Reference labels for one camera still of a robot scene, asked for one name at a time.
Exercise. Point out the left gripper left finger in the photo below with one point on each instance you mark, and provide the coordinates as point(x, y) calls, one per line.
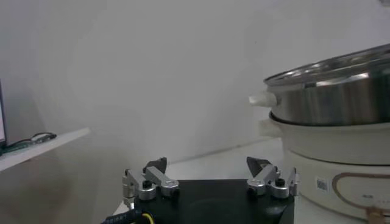
point(158, 179)

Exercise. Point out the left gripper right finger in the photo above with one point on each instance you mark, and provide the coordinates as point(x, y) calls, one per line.
point(265, 179)

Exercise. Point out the perforated steel steamer basket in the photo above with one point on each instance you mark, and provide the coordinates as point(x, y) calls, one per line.
point(335, 103)

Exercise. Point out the white electric cooker base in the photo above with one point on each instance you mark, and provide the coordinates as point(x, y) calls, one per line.
point(320, 143)

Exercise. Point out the white side table with tools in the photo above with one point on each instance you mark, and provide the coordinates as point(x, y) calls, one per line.
point(61, 141)

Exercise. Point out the dark blue screen device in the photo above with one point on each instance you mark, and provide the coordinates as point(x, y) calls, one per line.
point(2, 121)

